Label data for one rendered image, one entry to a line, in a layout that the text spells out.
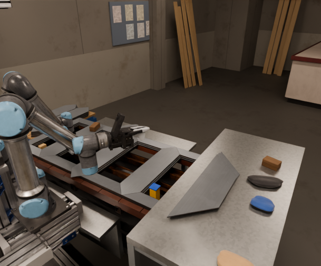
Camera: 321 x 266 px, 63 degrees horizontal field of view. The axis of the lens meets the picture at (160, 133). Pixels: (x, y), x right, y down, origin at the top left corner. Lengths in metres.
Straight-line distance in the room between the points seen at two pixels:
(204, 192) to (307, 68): 4.81
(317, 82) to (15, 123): 5.56
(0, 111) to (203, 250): 0.97
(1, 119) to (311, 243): 2.68
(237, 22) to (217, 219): 7.45
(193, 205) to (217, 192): 0.17
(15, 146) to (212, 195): 0.97
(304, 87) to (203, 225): 5.04
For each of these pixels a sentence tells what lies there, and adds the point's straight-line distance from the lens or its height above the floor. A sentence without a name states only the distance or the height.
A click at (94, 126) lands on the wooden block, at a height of 0.90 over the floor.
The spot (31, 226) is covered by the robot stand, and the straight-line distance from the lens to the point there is 1.48.
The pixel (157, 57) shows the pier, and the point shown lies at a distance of 6.28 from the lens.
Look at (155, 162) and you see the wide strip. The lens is 2.10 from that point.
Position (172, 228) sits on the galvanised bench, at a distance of 1.31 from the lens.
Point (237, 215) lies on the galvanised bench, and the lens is 1.42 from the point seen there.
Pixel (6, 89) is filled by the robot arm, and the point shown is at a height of 1.53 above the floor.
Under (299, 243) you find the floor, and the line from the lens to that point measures 2.91.
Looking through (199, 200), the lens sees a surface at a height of 1.07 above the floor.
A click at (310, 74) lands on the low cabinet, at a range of 6.01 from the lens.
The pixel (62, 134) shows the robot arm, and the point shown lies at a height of 1.46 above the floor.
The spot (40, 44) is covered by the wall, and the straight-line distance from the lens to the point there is 4.82.
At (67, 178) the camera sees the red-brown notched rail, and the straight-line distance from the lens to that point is 2.11.
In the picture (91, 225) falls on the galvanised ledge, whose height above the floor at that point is 0.68.
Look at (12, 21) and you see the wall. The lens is 4.65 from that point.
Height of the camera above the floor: 2.02
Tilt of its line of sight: 27 degrees down
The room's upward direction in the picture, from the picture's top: straight up
